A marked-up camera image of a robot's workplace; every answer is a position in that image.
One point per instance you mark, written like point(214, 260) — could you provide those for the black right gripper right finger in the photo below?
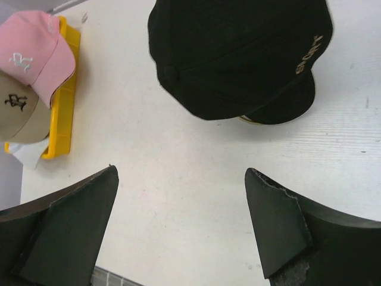
point(302, 242)

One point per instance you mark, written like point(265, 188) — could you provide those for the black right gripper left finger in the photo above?
point(55, 239)

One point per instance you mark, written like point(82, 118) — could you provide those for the beige cap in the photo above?
point(25, 119)

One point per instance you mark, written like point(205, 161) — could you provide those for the black cap gold logo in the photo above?
point(225, 59)

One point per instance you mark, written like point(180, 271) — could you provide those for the pink cap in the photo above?
point(34, 52)

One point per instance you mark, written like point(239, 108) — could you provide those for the white cap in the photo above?
point(29, 154)

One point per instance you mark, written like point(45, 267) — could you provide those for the yellow plastic tray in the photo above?
point(62, 104)

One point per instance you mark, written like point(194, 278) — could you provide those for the aluminium rail frame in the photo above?
point(102, 277)

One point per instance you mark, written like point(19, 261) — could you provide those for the gold wire hat stand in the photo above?
point(275, 123)

